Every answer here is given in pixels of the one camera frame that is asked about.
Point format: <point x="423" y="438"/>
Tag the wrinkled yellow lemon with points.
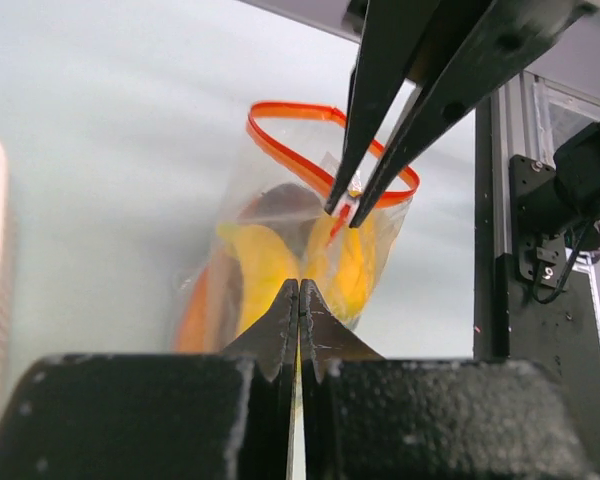
<point x="342" y="265"/>

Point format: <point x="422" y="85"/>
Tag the dark purple passion fruit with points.
<point x="287" y="208"/>

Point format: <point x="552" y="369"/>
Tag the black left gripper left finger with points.
<point x="160" y="416"/>

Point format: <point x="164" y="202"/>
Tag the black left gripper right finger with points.
<point x="368" y="417"/>

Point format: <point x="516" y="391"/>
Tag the yellow banana bunch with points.
<point x="265" y="262"/>

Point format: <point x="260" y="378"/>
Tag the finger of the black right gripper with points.
<point x="468" y="50"/>
<point x="392" y="31"/>

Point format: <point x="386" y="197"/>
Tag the clear zip bag red zipper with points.
<point x="294" y="142"/>

